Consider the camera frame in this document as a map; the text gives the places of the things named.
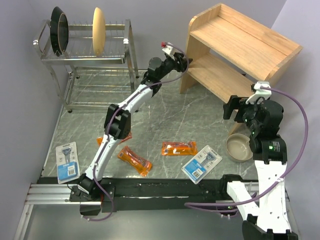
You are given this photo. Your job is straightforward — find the orange razor pack middle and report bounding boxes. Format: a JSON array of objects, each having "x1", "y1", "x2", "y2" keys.
[{"x1": 117, "y1": 146, "x2": 153, "y2": 177}]

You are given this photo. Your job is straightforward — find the orange razor pack right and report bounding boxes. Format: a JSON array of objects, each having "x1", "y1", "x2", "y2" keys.
[{"x1": 161, "y1": 141, "x2": 198, "y2": 156}]

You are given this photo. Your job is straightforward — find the blue razor blister pack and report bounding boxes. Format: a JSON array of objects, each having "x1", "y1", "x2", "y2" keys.
[
  {"x1": 181, "y1": 145, "x2": 223, "y2": 185},
  {"x1": 55, "y1": 141, "x2": 80, "y2": 184}
]

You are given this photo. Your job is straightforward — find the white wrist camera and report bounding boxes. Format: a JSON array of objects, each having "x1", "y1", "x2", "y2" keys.
[
  {"x1": 161, "y1": 42, "x2": 176, "y2": 56},
  {"x1": 245, "y1": 81, "x2": 272, "y2": 105}
]

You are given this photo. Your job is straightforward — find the purple cable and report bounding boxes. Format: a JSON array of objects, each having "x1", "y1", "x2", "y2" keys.
[
  {"x1": 184, "y1": 86, "x2": 309, "y2": 218},
  {"x1": 82, "y1": 46, "x2": 189, "y2": 222}
]

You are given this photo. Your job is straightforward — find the wooden two-tier shelf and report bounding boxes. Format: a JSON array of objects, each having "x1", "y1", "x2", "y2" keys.
[{"x1": 179, "y1": 2, "x2": 304, "y2": 136}]

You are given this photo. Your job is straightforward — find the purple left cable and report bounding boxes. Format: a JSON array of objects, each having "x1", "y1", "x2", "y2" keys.
[{"x1": 82, "y1": 46, "x2": 189, "y2": 222}]

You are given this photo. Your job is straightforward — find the beige wooden plate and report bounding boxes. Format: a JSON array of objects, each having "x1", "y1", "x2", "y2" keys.
[{"x1": 92, "y1": 7, "x2": 106, "y2": 57}]

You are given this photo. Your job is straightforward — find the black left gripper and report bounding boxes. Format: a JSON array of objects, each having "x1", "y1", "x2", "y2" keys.
[{"x1": 158, "y1": 53, "x2": 193, "y2": 81}]

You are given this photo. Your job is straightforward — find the metal dish rack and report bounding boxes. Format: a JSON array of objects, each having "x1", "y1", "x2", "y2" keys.
[{"x1": 32, "y1": 19, "x2": 140, "y2": 113}]

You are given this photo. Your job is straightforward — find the beige ceramic bowl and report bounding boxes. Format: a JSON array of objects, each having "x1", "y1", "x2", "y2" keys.
[{"x1": 225, "y1": 133, "x2": 253, "y2": 163}]

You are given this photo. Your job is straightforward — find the orange razor pack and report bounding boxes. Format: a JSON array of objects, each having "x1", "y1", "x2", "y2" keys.
[
  {"x1": 117, "y1": 146, "x2": 153, "y2": 177},
  {"x1": 96, "y1": 131, "x2": 133, "y2": 146},
  {"x1": 161, "y1": 141, "x2": 198, "y2": 156}
]

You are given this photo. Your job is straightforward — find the aluminium frame rail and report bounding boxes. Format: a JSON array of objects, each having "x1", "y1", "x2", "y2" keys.
[{"x1": 13, "y1": 184, "x2": 101, "y2": 240}]

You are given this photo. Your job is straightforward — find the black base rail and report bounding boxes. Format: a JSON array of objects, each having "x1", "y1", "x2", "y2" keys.
[{"x1": 68, "y1": 176, "x2": 241, "y2": 213}]

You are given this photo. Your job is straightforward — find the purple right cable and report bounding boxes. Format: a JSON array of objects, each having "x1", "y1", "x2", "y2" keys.
[{"x1": 184, "y1": 86, "x2": 309, "y2": 218}]

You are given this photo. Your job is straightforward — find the orange razor pack left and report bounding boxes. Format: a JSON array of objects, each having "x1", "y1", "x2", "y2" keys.
[{"x1": 96, "y1": 131, "x2": 133, "y2": 146}]

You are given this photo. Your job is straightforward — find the black plate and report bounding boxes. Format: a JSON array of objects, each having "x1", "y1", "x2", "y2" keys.
[{"x1": 49, "y1": 6, "x2": 69, "y2": 57}]

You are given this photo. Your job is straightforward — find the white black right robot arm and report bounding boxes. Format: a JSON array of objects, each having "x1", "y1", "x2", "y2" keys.
[{"x1": 218, "y1": 95, "x2": 299, "y2": 240}]

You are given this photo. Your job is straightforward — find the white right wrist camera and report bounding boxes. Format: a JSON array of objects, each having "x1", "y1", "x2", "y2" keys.
[{"x1": 245, "y1": 81, "x2": 272, "y2": 105}]

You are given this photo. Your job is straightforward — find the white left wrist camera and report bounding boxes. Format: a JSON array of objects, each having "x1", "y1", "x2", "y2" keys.
[{"x1": 161, "y1": 42, "x2": 176, "y2": 56}]

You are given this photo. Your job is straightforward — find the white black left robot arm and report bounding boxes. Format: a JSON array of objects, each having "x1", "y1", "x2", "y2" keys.
[{"x1": 78, "y1": 52, "x2": 193, "y2": 201}]

